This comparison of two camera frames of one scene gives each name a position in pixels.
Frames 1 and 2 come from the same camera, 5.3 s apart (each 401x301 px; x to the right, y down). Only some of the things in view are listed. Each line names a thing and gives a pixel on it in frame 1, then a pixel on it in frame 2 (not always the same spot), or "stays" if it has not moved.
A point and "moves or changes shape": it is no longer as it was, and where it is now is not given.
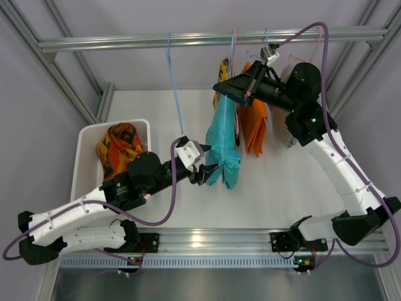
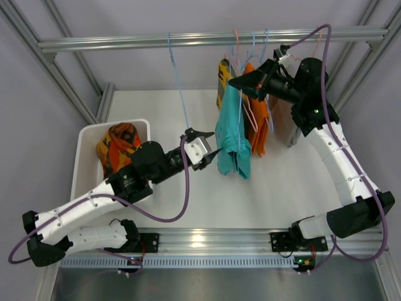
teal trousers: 220,148 moves or changes shape
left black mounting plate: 149,242 stays
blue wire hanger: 232,52 -> 254,37
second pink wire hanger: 314,51 stays
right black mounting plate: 282,242 stays
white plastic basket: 87,172 stays
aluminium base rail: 223,242 stays
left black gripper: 194,175 -> 190,138
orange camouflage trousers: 118,145 stays
